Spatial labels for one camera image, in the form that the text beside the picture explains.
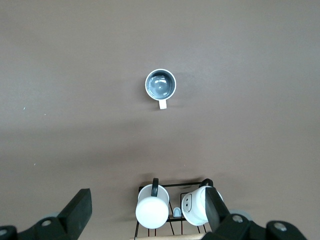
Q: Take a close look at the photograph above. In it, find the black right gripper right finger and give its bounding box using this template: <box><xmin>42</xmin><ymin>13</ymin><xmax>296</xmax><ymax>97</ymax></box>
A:
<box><xmin>201</xmin><ymin>186</ymin><xmax>307</xmax><ymax>240</ymax></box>

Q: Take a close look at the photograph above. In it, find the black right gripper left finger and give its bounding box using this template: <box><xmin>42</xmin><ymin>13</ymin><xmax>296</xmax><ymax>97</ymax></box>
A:
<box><xmin>0</xmin><ymin>188</ymin><xmax>93</xmax><ymax>240</ymax></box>

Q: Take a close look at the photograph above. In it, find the white mug with grey interior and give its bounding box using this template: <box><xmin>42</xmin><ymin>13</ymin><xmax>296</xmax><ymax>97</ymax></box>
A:
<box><xmin>144</xmin><ymin>68</ymin><xmax>177</xmax><ymax>110</ymax></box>

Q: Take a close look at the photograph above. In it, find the white mug with face print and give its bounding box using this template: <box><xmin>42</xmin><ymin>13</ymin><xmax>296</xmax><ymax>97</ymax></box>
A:
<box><xmin>181</xmin><ymin>178</ymin><xmax>224</xmax><ymax>227</ymax></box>

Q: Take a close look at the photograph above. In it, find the black wire mug rack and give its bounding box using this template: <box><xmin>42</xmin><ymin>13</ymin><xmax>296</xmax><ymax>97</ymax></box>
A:
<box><xmin>134</xmin><ymin>181</ymin><xmax>213</xmax><ymax>240</ymax></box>

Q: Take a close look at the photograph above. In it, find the plain white mug black handle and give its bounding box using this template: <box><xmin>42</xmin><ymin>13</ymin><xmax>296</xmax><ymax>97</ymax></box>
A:
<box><xmin>135</xmin><ymin>177</ymin><xmax>170</xmax><ymax>229</ymax></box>

